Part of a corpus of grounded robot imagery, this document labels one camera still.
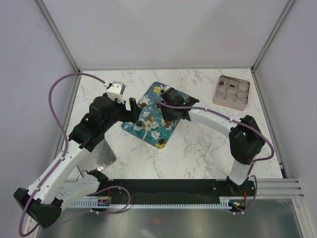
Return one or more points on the white cable duct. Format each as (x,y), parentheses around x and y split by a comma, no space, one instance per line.
(98,203)

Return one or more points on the teal floral tray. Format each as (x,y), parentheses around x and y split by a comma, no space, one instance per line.
(158,130)

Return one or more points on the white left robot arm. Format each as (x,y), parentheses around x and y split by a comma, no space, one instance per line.
(44,200)

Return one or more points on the pink chocolate tin box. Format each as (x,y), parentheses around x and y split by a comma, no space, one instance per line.
(229,97)

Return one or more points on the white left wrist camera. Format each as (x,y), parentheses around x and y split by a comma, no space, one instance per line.
(115,91)

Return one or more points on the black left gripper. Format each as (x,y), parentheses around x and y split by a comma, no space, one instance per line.
(127,116)

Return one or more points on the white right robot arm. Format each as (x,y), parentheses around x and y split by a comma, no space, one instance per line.
(244,143)

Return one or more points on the metal tin lid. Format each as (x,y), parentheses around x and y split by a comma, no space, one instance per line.
(102,156)

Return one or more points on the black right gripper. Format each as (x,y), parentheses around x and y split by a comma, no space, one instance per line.
(163,106)

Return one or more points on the metal tongs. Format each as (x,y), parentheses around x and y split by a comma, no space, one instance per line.
(168,114)

